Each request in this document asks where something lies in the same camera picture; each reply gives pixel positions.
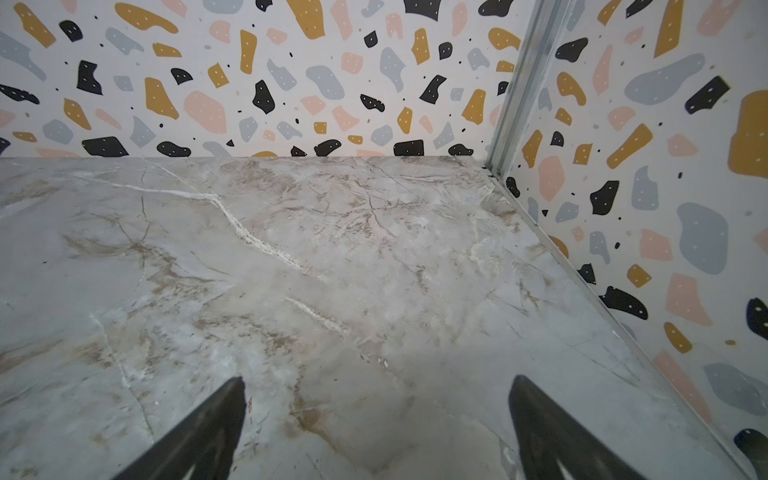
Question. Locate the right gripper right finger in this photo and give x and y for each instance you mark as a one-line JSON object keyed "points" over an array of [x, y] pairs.
{"points": [[553, 444]]}

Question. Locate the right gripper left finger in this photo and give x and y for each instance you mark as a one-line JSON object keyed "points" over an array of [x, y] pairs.
{"points": [[202, 445]]}

